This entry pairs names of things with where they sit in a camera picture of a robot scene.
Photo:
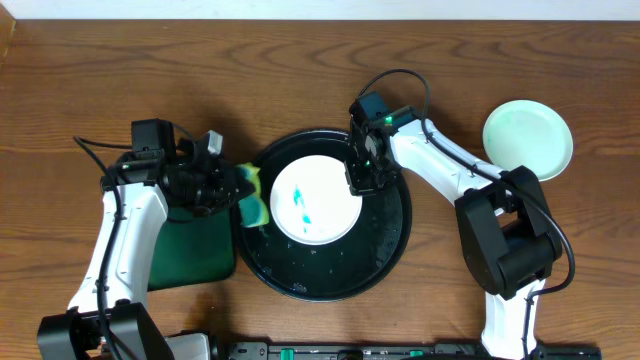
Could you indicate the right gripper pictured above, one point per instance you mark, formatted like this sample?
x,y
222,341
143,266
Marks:
x,y
357,183

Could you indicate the pink plate with green stain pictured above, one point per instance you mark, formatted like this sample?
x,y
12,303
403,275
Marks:
x,y
311,203

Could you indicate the round black tray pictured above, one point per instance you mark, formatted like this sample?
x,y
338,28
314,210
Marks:
x,y
352,264

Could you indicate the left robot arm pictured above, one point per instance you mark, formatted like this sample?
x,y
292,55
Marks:
x,y
109,309

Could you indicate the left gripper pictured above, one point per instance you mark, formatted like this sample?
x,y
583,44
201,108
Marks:
x,y
226,182

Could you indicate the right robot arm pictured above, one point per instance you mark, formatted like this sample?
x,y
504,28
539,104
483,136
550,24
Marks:
x,y
509,238

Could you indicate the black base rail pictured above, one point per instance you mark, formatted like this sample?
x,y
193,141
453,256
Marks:
x,y
440,350

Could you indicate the green yellow sponge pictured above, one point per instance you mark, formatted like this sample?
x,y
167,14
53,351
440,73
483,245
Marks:
x,y
253,210

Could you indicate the green rectangular sponge tray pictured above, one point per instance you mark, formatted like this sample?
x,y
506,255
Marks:
x,y
191,250

